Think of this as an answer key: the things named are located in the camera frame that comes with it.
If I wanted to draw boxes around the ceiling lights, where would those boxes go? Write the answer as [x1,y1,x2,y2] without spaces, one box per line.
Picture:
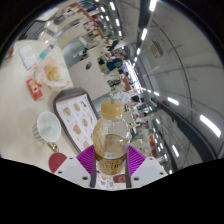
[99,0,223,176]

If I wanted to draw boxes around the ceiling air conditioner unit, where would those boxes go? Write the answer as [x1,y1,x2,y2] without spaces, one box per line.
[146,39,164,60]

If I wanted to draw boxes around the beige chair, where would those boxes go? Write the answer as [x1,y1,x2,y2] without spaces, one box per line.
[68,44,112,101]

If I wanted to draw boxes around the flat round red coaster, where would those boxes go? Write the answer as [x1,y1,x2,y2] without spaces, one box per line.
[48,152,68,174]

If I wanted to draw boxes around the person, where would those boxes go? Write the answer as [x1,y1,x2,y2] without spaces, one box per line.
[113,91,140,105]
[106,58,125,73]

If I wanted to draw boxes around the clear bag of fried food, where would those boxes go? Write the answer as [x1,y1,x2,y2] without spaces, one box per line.
[33,56,71,91]

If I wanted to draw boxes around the clear bottle with amber drink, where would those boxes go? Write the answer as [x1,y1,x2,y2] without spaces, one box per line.
[91,98,133,176]

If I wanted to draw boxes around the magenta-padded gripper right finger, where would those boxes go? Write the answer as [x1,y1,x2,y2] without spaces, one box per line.
[124,144,169,190]

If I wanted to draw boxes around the red sauce packet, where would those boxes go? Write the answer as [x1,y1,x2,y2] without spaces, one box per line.
[25,78,44,102]

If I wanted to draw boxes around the dark tray with menu paper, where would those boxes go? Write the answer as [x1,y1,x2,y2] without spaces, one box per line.
[52,87,101,154]

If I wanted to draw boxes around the white striped mug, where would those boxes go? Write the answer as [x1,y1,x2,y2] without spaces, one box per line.
[32,111,63,154]

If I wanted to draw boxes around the white card with red frame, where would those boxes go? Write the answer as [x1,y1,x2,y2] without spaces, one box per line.
[18,42,39,71]

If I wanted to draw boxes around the colourful printed leaflet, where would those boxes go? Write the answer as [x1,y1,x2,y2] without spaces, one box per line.
[97,171,116,190]

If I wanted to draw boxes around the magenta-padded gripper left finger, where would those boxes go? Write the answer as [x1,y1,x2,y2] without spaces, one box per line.
[53,144,98,190]

